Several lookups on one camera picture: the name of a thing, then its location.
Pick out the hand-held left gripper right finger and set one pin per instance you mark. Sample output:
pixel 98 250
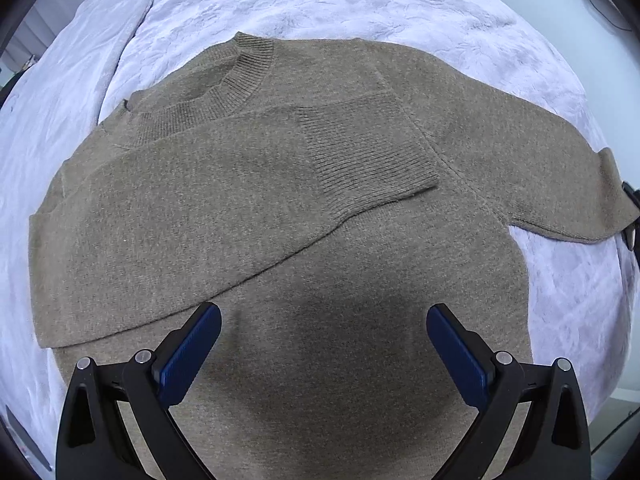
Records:
pixel 457 352

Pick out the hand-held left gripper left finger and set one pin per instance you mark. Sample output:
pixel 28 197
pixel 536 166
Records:
pixel 192 347

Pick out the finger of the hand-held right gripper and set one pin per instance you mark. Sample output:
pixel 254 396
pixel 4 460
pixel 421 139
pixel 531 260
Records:
pixel 632 197
pixel 631 239

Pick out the olive knit sweater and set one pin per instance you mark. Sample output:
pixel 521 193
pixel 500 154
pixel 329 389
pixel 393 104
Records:
pixel 310 220

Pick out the lavender plush blanket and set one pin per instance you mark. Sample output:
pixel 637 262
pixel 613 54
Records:
pixel 350 5

